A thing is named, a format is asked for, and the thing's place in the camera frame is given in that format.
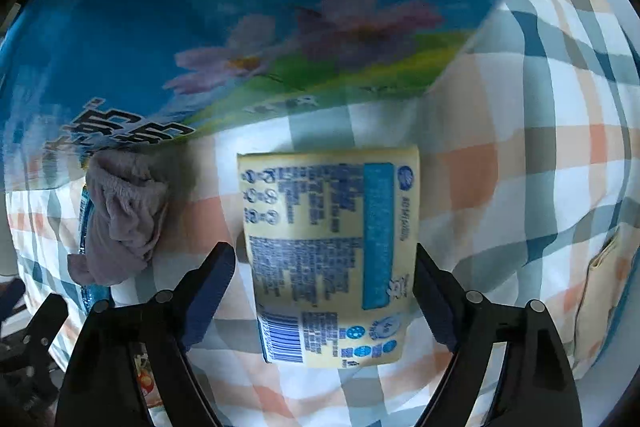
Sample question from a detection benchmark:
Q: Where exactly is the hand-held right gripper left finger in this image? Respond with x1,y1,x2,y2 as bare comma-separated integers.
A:
54,241,237,427

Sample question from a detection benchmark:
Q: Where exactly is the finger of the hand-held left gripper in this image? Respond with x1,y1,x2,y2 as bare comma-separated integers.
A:
0,293,70,414

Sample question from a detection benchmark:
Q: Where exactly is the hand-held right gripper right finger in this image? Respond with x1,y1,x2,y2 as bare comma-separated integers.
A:
412,243,587,427

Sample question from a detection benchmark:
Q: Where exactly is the yellow tissue packet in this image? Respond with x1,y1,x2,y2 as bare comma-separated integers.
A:
236,145,422,369

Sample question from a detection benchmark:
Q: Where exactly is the colourful printed packet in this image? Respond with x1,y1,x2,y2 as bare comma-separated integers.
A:
131,343,167,410

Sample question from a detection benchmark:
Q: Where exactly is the grey-mauve fluffy cloth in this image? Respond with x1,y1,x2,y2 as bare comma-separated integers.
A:
67,151,171,287

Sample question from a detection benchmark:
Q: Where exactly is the small blue plastic packet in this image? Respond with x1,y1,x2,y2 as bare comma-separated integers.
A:
76,184,114,314

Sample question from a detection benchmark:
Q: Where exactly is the plaid bed sheet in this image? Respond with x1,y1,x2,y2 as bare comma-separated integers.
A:
4,0,640,427

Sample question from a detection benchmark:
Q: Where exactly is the large blue flower-print tissue pack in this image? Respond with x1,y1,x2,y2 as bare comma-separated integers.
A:
0,0,562,194

